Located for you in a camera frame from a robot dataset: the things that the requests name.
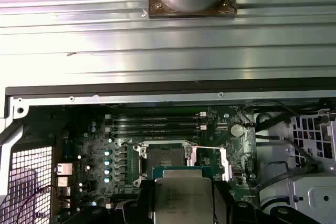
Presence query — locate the black RAM slot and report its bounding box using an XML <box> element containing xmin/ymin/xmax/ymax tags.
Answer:
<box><xmin>104</xmin><ymin>125</ymin><xmax>208</xmax><ymax>132</ymax></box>
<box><xmin>109</xmin><ymin>130</ymin><xmax>208</xmax><ymax>138</ymax></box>
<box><xmin>104</xmin><ymin>113</ymin><xmax>208</xmax><ymax>121</ymax></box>
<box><xmin>104</xmin><ymin>119</ymin><xmax>208</xmax><ymax>126</ymax></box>

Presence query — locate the round coin cell battery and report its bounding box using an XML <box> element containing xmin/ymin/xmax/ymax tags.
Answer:
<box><xmin>229</xmin><ymin>122</ymin><xmax>245</xmax><ymax>138</ymax></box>

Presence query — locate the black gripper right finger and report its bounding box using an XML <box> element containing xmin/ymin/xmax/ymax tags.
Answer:
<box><xmin>212</xmin><ymin>180</ymin><xmax>300</xmax><ymax>224</ymax></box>

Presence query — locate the thick black cable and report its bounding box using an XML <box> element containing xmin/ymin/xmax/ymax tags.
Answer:
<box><xmin>254</xmin><ymin>132</ymin><xmax>325</xmax><ymax>183</ymax></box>

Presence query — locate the black open PC case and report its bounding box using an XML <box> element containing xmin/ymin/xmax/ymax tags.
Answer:
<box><xmin>0</xmin><ymin>80</ymin><xmax>336</xmax><ymax>224</ymax></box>

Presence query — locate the silver green CPU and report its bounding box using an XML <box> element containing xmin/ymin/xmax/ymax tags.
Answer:
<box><xmin>150</xmin><ymin>165</ymin><xmax>214</xmax><ymax>224</ymax></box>

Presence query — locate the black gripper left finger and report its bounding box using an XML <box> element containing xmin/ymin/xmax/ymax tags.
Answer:
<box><xmin>76</xmin><ymin>178</ymin><xmax>156</xmax><ymax>224</ymax></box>

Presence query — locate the green motherboard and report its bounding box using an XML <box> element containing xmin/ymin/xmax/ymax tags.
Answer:
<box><xmin>55</xmin><ymin>105</ymin><xmax>257</xmax><ymax>224</ymax></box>

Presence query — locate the thin black wire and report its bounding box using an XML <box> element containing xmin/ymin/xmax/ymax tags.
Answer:
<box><xmin>237</xmin><ymin>99</ymin><xmax>299</xmax><ymax>127</ymax></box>

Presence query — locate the thin red wire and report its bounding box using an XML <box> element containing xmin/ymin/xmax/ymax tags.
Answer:
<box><xmin>19</xmin><ymin>185</ymin><xmax>55</xmax><ymax>224</ymax></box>

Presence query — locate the silver metal drive cage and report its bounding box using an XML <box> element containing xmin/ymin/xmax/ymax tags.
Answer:
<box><xmin>287</xmin><ymin>108</ymin><xmax>336</xmax><ymax>172</ymax></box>

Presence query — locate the CPU socket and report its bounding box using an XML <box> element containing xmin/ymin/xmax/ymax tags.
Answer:
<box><xmin>132</xmin><ymin>140</ymin><xmax>198</xmax><ymax>183</ymax></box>

